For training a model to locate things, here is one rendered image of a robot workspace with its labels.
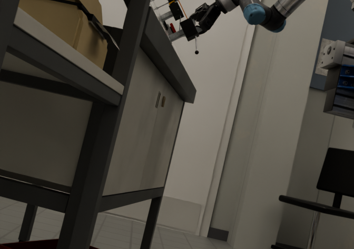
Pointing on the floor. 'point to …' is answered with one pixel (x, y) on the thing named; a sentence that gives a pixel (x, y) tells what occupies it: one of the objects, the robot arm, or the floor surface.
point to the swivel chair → (347, 179)
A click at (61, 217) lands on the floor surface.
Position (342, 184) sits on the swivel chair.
